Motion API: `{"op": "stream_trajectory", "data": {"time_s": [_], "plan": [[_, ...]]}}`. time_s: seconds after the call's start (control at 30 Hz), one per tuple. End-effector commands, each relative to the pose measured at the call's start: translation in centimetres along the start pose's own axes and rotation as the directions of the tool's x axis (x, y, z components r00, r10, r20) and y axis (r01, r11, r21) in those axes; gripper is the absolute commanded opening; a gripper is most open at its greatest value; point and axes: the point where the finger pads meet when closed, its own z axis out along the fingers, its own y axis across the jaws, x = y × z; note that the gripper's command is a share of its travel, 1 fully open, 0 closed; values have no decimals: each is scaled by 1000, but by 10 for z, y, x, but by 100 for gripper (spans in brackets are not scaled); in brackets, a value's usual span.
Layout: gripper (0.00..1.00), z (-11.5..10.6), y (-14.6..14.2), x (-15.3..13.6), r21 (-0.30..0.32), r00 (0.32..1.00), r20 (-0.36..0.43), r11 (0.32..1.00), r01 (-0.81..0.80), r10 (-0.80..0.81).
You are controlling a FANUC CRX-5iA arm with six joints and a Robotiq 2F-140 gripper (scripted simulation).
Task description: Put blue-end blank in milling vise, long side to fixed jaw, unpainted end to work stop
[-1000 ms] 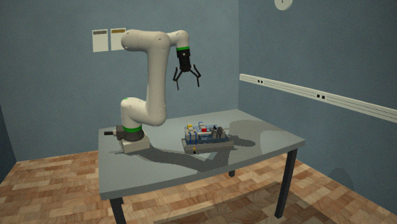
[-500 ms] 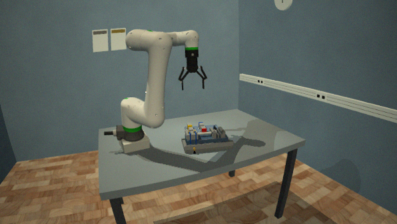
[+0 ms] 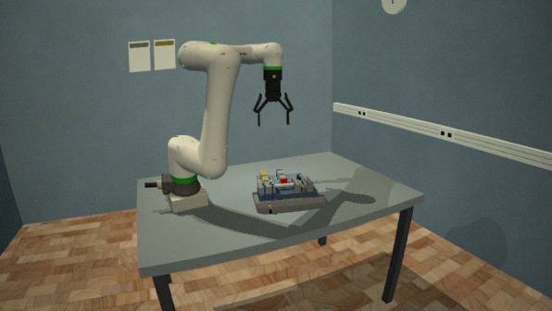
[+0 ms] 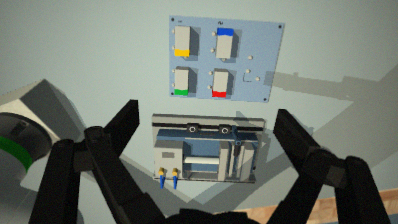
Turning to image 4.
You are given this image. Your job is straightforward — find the beige block with yellow end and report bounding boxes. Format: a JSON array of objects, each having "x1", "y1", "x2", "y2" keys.
[{"x1": 175, "y1": 26, "x2": 191, "y2": 57}]

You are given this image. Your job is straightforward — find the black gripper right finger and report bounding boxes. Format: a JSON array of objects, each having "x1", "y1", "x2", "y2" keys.
[{"x1": 266, "y1": 109, "x2": 391, "y2": 224}]

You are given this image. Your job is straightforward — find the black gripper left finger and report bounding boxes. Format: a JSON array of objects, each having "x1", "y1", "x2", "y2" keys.
[{"x1": 28, "y1": 99, "x2": 170, "y2": 224}]

